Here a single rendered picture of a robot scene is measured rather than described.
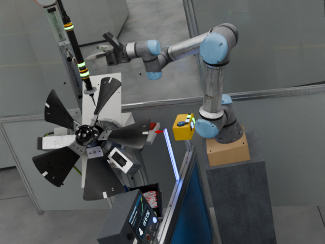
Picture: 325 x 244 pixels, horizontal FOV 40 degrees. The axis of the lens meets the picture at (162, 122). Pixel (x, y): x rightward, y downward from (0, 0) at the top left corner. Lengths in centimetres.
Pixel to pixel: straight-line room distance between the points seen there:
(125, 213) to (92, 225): 210
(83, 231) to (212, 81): 217
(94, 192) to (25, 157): 150
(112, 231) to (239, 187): 89
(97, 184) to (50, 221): 169
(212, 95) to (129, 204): 63
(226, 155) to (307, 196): 125
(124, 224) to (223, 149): 78
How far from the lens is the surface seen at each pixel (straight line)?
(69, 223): 395
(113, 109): 271
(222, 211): 245
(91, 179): 243
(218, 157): 227
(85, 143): 244
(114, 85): 246
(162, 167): 339
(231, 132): 228
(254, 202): 243
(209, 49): 190
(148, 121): 241
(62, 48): 287
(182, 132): 258
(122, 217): 173
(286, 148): 315
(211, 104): 206
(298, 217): 344
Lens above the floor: 230
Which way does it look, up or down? 27 degrees down
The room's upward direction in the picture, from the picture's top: 15 degrees counter-clockwise
